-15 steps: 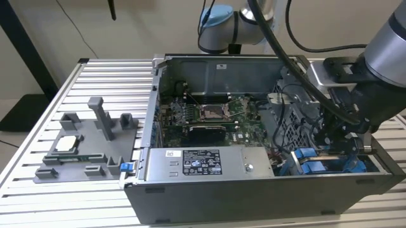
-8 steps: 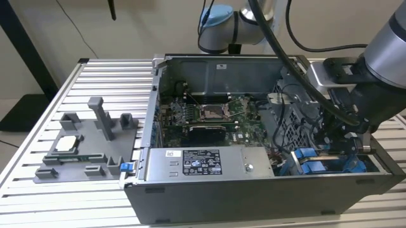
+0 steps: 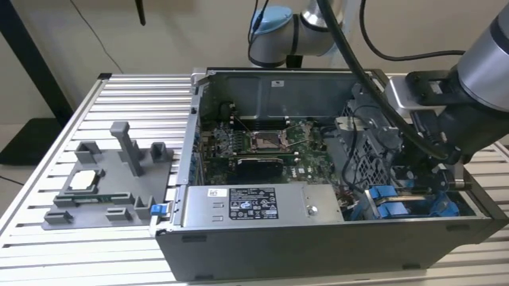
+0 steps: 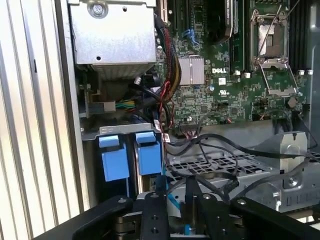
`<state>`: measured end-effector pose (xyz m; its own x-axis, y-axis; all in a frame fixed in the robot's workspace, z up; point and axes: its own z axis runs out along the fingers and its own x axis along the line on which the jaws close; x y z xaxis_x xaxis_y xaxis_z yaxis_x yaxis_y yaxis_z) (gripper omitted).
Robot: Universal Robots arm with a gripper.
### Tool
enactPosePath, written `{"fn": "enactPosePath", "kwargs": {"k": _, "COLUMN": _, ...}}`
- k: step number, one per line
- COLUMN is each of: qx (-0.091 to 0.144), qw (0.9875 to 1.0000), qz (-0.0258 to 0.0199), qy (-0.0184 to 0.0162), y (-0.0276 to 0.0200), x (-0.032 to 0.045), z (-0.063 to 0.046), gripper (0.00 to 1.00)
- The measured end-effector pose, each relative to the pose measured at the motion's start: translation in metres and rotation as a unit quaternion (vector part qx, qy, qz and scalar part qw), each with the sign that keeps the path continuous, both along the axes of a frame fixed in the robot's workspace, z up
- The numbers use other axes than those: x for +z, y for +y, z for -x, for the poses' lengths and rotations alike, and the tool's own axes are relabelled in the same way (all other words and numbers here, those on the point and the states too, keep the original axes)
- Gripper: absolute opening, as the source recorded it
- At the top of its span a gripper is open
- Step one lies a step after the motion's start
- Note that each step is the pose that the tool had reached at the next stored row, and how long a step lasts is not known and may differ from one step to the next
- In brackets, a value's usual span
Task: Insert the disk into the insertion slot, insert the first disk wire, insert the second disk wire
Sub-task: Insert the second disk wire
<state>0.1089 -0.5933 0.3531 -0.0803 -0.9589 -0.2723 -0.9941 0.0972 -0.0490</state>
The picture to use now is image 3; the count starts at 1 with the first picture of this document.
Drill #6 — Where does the grey disk bay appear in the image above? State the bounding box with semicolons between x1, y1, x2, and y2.
363;181;465;221

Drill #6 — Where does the black expansion slot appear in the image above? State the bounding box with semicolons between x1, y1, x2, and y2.
236;151;299;156

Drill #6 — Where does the black RAM slot bank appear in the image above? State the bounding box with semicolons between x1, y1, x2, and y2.
234;117;290;130

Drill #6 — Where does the blue plastic bay carrier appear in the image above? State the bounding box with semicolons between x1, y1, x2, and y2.
376;205;410;220

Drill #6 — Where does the perforated grey drive cage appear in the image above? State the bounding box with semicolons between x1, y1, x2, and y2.
336;98;401;191

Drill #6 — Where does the green motherboard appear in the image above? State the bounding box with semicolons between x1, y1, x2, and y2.
197;119;339;185

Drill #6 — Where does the metal socket cover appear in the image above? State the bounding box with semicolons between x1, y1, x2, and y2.
282;123;315;148

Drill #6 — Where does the silver power supply unit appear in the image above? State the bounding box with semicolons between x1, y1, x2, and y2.
180;184;344;225

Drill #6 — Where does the black open PC case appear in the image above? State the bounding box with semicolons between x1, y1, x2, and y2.
148;67;509;282

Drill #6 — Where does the CPU socket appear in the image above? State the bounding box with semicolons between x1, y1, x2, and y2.
248;130;288;151

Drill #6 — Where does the black graphics card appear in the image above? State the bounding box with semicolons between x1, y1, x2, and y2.
205;155;287;183

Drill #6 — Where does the black rear case fan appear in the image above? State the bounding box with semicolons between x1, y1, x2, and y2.
217;101;235;120

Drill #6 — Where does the grey parts rack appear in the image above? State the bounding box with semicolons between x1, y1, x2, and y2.
41;121;173;232

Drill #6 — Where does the green RAM stick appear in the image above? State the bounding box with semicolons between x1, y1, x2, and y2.
73;195;120;205

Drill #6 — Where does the silver CPU chip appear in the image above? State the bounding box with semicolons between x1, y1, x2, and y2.
67;171;99;190

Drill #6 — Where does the black hanging antenna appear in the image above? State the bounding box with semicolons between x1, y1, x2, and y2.
133;0;147;27

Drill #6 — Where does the black stand with foot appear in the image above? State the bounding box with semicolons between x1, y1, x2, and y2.
0;0;75;166

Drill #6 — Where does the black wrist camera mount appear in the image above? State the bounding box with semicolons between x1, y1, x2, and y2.
405;70;473;105

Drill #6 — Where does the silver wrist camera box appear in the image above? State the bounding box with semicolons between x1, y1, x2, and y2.
387;76;438;111

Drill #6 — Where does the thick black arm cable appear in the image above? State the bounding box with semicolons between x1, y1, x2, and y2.
315;0;462;165

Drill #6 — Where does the curved black arm cable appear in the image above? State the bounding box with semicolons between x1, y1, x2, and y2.
358;0;466;60

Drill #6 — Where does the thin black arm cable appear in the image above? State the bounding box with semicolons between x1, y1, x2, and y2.
248;0;270;30

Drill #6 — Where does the thin black wall cable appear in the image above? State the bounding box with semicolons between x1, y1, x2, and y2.
77;0;128;74

